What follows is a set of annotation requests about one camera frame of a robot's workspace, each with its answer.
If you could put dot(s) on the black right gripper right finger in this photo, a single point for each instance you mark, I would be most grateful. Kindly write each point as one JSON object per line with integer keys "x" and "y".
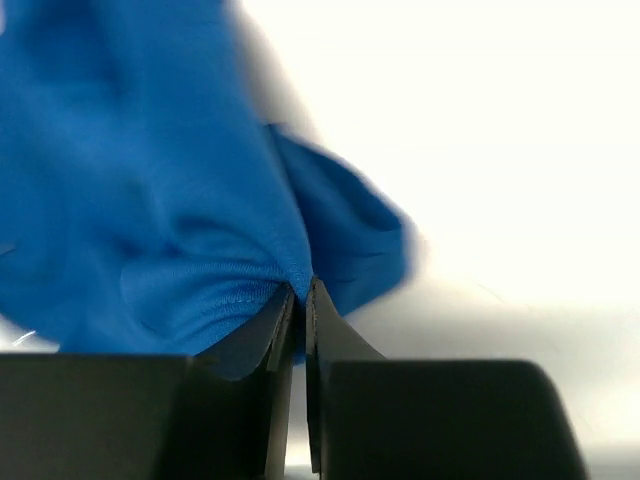
{"x": 370, "y": 417}

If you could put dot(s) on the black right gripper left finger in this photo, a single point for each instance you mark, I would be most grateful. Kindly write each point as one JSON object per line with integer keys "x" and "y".
{"x": 220, "y": 415}

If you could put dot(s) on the blue zip-up jacket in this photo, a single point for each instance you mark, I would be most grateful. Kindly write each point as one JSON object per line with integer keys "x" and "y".
{"x": 145, "y": 206}

